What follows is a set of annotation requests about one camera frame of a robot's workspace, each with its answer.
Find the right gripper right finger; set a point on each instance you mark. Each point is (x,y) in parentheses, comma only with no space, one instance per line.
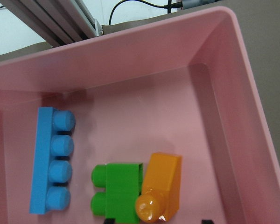
(207,221)

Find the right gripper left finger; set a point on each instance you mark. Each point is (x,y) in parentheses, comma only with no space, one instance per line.
(109,221)

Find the green block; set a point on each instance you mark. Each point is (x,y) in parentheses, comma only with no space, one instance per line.
(122,183)

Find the orange block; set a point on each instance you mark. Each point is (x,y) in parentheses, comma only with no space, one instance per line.
(160,193)

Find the long blue block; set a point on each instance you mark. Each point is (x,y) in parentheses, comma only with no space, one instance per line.
(52,169)

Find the pink plastic box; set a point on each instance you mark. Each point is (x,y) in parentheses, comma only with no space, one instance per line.
(183,85)

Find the aluminium frame post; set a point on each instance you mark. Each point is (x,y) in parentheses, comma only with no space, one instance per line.
(58,22)

